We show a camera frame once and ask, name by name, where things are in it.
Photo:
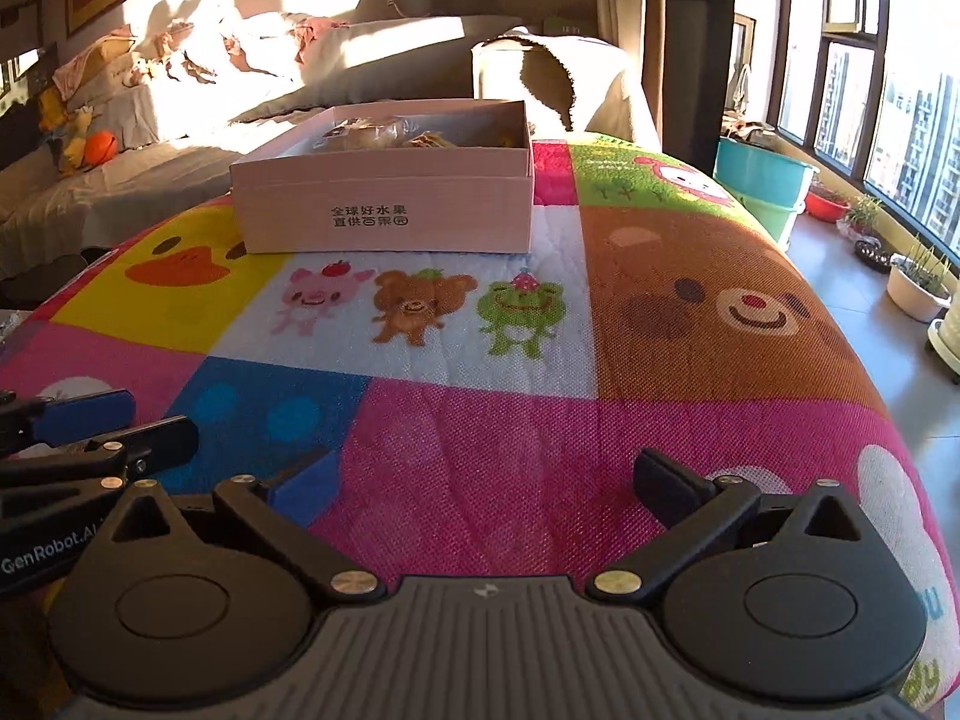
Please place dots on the potted green plant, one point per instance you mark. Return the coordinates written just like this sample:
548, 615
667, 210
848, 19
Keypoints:
919, 282

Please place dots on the yellow snack packet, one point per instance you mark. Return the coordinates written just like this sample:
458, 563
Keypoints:
428, 140

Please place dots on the beige sofa bed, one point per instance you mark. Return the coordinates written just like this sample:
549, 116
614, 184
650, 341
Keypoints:
172, 103

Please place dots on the red plastic basin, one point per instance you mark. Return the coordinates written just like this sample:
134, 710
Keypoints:
824, 205

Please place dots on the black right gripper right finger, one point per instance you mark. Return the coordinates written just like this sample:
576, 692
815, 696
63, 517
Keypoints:
775, 596

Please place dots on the yellow plush toy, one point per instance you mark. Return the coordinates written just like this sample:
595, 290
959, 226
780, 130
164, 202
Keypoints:
65, 132

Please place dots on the colourful cartoon play mat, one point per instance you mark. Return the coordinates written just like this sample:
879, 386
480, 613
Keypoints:
475, 414

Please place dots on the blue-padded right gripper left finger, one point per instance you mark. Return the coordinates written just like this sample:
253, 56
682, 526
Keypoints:
167, 608

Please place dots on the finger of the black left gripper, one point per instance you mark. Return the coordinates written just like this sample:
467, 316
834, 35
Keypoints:
25, 422
134, 453

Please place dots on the orange ball toy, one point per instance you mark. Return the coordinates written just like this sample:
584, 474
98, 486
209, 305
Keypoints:
100, 148

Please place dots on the grey pillow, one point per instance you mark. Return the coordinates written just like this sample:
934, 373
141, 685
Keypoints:
417, 58

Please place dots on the bread bun clear packet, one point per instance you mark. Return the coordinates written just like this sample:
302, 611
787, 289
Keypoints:
363, 133

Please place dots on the pink cardboard box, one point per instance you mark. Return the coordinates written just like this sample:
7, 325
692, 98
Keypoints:
476, 197

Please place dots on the teal plastic bucket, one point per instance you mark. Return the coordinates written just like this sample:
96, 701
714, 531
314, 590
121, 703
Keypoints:
772, 187

